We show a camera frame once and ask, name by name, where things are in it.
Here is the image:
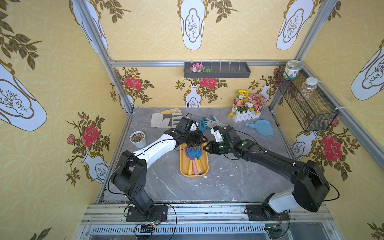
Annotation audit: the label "teal rake yellow handle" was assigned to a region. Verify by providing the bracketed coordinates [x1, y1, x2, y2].
[193, 146, 204, 175]
[186, 148, 195, 176]
[199, 120, 207, 134]

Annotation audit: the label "purple rake pink handle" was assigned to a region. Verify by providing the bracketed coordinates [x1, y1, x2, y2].
[185, 148, 199, 176]

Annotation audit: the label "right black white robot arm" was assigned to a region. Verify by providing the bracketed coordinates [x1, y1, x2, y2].
[204, 126, 331, 218]

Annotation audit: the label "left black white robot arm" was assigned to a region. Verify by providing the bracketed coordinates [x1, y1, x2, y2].
[108, 117, 208, 217]

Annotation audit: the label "yellow plastic storage tray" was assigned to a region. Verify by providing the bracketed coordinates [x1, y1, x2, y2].
[180, 144, 209, 179]

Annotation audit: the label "flower bouquet white fence box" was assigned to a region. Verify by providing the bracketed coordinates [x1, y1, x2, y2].
[228, 90, 268, 123]

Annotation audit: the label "teal white garden glove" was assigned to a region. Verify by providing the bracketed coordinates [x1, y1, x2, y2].
[202, 116, 227, 130]

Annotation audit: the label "beige grey work glove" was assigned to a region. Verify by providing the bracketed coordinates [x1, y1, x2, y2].
[151, 108, 183, 129]

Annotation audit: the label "light blue plastic dustpan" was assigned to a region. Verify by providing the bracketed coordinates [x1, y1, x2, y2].
[245, 120, 274, 137]

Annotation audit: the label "white pot with pebbles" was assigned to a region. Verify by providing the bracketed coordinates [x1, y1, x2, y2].
[130, 131, 147, 149]

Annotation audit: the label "small pink flower plant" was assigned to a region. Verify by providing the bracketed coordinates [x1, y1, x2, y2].
[190, 63, 213, 73]

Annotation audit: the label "clear bottle colourful beads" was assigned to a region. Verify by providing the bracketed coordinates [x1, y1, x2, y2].
[298, 77, 318, 101]

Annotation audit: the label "jar with patterned label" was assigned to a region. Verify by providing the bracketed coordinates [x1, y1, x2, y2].
[283, 60, 303, 81]

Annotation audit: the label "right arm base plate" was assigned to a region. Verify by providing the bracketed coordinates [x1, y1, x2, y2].
[244, 204, 290, 221]

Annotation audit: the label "grey wall shelf tray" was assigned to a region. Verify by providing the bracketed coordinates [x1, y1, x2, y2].
[184, 61, 251, 79]

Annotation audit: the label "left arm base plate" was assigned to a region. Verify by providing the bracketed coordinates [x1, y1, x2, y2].
[126, 205, 168, 223]

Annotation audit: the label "black wire mesh basket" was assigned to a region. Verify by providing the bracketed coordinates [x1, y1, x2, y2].
[276, 66, 339, 132]

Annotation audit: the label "aluminium front rail frame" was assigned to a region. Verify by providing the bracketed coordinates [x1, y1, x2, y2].
[76, 202, 342, 240]

